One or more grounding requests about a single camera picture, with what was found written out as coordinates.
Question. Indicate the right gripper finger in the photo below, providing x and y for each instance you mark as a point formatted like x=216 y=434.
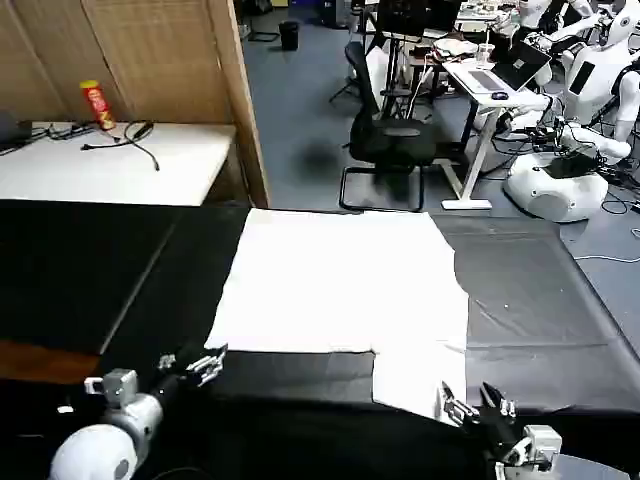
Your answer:
x=502 y=406
x=459 y=407

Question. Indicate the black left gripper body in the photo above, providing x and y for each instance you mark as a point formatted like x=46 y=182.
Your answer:
x=172 y=390

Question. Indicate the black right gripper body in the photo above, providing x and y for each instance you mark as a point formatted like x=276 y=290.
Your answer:
x=495 y=432

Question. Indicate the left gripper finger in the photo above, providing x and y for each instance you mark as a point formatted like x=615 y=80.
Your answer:
x=167 y=361
x=207 y=367

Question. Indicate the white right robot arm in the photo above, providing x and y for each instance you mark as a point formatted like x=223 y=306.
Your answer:
x=542 y=440

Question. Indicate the black table cover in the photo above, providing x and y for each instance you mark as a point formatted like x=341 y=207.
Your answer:
x=75 y=275

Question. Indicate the white shirt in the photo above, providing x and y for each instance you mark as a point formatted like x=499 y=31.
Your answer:
x=340 y=280

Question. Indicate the white side table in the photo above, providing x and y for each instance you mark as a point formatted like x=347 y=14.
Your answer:
x=100 y=175

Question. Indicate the white standing desk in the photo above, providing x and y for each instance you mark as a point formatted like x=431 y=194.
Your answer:
x=481 y=145

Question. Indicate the red chip can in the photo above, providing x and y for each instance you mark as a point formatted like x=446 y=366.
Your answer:
x=98 y=105

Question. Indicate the black office chair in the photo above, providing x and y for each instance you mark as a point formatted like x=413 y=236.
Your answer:
x=390 y=142

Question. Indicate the dark computer mouse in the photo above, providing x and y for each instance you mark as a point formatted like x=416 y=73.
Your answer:
x=499 y=95

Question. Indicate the wooden partition panel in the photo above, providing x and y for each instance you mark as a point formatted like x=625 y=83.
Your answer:
x=150 y=50

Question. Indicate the black waste bin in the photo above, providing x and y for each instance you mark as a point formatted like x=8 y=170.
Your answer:
x=289 y=36

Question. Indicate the black open laptop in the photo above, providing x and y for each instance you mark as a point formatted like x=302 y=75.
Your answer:
x=520 y=62

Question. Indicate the clear plastic cup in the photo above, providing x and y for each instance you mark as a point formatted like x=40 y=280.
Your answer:
x=485 y=56

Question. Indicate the black monitor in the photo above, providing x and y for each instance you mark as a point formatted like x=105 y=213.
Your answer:
x=410 y=15

